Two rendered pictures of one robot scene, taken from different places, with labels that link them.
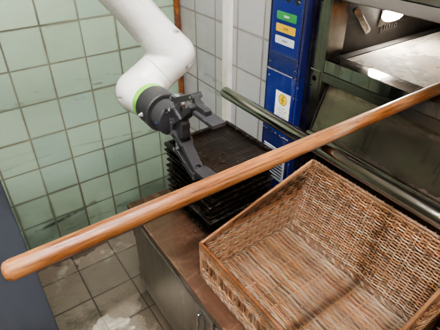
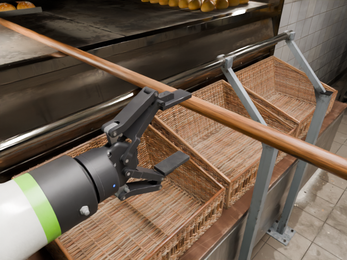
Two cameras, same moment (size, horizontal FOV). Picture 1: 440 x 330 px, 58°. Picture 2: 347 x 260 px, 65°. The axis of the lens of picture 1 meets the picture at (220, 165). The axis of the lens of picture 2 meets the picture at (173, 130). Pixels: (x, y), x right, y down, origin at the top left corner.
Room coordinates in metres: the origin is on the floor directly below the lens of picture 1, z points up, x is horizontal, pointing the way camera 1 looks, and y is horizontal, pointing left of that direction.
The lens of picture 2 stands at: (0.73, 0.43, 1.46)
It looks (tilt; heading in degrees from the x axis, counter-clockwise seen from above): 33 degrees down; 259
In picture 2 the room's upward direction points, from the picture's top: straight up
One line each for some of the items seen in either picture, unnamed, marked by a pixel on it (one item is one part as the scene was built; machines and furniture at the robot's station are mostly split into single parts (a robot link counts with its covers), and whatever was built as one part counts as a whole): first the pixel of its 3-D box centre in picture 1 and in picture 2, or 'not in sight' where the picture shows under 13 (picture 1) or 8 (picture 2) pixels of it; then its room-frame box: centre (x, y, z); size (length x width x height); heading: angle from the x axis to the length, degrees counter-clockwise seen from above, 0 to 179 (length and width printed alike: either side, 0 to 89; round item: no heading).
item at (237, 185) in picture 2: not in sight; (223, 133); (0.28, -0.63, 0.72); 0.56 x 0.49 x 0.28; 34
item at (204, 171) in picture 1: (209, 177); (172, 162); (0.66, 0.02, 1.12); 0.07 x 0.03 x 0.01; 35
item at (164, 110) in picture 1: (175, 122); (110, 167); (0.77, 0.10, 1.19); 0.09 x 0.07 x 0.08; 35
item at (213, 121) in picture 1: (208, 118); (171, 99); (0.66, 0.02, 1.25); 0.07 x 0.03 x 0.01; 35
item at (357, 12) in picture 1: (360, 20); not in sight; (1.24, -0.43, 1.28); 0.09 x 0.02 x 0.09; 125
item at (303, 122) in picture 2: not in sight; (281, 94); (-0.22, -0.97, 0.72); 0.56 x 0.49 x 0.28; 34
